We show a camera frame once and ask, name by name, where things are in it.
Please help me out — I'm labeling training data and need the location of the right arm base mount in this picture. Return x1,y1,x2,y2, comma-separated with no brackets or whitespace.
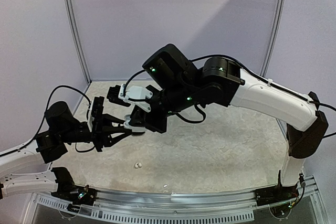
254,177,305,206

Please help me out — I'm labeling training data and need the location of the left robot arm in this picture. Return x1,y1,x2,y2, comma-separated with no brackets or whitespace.
1,101,132,205

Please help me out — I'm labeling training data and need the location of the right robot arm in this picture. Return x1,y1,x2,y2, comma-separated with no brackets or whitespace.
120,44,329,201

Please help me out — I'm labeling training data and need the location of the right aluminium corner post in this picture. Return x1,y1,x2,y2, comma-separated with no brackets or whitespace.
260,0,285,77

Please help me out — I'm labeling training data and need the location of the white slotted cable duct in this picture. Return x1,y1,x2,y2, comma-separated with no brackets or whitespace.
31,196,255,223

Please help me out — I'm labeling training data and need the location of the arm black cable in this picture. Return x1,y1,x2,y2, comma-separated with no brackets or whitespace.
123,54,336,138
0,84,92,154

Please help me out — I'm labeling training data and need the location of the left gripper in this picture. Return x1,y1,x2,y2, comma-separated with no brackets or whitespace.
59,112,132,152

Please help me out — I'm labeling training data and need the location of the aluminium corner post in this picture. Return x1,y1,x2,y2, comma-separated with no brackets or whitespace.
260,0,285,77
64,0,92,84

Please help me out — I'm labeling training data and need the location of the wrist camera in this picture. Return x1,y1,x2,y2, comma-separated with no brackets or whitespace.
87,96,104,132
107,84,153,112

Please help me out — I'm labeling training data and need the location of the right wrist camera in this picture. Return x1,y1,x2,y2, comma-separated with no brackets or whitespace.
107,84,153,112

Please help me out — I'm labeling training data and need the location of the left aluminium corner post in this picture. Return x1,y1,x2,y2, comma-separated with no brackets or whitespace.
64,0,92,84

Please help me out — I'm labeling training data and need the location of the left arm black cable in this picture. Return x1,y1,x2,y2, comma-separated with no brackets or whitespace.
0,84,92,154

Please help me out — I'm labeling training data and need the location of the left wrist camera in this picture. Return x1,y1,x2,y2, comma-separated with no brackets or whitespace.
87,96,104,132

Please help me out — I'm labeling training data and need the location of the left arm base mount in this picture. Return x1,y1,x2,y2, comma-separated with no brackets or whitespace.
51,183,98,206

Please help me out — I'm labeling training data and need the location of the white charging case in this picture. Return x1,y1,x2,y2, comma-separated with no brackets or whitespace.
123,114,146,135

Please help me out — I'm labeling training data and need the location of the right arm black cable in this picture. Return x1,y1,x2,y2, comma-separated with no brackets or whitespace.
123,54,336,138

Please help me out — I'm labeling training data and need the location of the white earbud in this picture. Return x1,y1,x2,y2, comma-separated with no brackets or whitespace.
134,163,142,169

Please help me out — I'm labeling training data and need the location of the aluminium front rail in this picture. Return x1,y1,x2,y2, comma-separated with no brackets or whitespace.
31,174,320,216

